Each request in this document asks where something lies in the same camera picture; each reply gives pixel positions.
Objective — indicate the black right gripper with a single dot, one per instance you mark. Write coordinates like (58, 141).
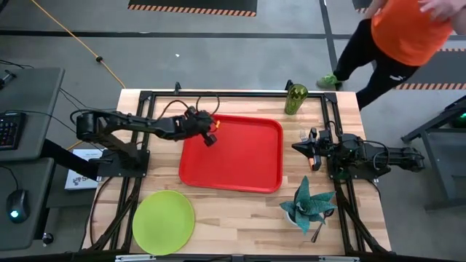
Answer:
(321, 149)

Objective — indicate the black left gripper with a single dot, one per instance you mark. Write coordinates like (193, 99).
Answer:
(194, 125)

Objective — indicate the green faceted plastic cup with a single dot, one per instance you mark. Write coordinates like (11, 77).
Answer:
(295, 100)

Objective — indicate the lime green round plate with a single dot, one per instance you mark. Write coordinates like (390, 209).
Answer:
(164, 222)

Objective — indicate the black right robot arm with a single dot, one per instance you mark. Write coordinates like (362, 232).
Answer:
(400, 158)

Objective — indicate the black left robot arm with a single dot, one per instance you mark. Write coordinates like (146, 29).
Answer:
(109, 125)

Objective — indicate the red plastic tray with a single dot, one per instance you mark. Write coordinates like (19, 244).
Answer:
(247, 156)

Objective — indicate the dark metal spoon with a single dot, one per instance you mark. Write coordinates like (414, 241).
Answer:
(316, 236)

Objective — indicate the teal artificial plant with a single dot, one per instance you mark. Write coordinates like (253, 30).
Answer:
(307, 205)

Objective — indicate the white plant pot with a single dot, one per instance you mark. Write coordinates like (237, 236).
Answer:
(290, 219)

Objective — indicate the black hazard striped floor mat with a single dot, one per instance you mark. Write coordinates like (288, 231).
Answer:
(193, 4)

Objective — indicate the white printed box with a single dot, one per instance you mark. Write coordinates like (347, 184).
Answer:
(82, 172)

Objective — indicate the black side table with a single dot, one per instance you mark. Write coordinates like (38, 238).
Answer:
(442, 145)

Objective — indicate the person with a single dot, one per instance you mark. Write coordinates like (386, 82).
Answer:
(407, 32)

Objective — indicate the grey desk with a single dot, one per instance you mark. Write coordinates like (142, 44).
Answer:
(31, 98)

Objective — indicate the black keyboard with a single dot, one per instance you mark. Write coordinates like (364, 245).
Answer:
(10, 130)

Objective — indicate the black computer mouse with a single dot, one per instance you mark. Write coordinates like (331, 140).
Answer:
(17, 205)

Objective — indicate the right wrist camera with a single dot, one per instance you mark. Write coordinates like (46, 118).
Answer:
(325, 135)

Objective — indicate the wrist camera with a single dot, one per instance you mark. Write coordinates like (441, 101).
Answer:
(190, 111)
(325, 135)

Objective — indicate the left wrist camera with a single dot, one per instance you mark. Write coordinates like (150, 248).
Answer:
(190, 111)

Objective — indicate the black aluminium table frame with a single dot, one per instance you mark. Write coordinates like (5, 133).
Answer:
(255, 95)

